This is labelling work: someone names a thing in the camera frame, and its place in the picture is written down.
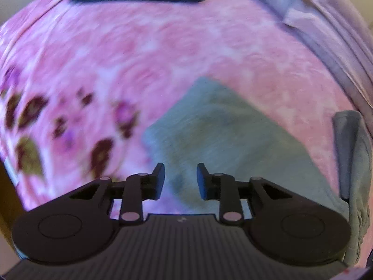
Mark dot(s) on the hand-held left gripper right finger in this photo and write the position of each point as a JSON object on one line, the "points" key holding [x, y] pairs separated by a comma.
{"points": [[202, 182]]}

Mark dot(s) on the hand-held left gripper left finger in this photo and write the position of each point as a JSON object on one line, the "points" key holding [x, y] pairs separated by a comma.
{"points": [[158, 182]]}

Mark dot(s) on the grey fleece pants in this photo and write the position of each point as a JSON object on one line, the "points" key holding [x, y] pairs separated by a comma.
{"points": [[233, 128]]}

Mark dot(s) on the pink floral blanket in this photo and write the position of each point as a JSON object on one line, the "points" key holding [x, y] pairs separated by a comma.
{"points": [[145, 49]]}

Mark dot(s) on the grey crinkled pillow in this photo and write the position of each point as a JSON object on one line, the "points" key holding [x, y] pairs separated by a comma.
{"points": [[357, 157]]}

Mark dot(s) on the lilac pink pillow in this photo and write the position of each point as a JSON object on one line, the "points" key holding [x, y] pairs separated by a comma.
{"points": [[338, 40]]}

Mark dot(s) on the wooden bed frame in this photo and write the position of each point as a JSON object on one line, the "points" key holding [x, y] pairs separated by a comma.
{"points": [[8, 198]]}

